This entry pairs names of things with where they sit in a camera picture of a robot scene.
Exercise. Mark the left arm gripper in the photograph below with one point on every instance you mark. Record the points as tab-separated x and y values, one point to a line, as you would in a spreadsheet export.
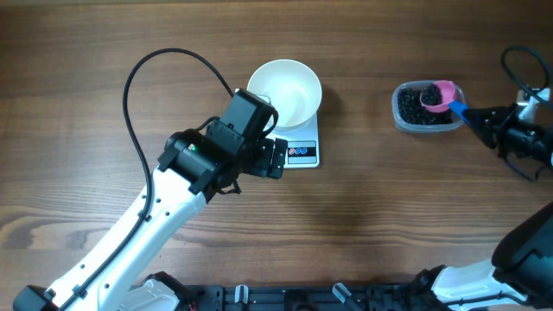
268	156

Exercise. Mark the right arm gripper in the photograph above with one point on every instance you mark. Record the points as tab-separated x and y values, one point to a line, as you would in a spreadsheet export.
498	128

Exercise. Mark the pink scoop blue handle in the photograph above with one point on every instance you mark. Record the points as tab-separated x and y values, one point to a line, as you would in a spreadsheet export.
441	96

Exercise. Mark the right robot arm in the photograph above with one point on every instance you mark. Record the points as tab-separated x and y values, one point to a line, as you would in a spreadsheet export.
520	269

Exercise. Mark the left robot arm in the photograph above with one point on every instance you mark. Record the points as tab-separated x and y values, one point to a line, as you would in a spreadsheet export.
195	165

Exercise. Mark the white digital kitchen scale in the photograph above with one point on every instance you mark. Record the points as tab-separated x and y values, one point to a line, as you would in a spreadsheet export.
303	149

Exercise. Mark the white round bowl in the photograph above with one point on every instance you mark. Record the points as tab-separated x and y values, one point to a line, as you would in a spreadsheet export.
292	88

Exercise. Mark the black beans pile in container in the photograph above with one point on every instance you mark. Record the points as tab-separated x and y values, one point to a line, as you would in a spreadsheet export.
412	112

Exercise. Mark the clear plastic bean container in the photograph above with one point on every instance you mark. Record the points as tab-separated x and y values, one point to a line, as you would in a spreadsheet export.
423	129

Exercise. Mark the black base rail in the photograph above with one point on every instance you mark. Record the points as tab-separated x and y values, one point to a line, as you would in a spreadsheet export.
156	295

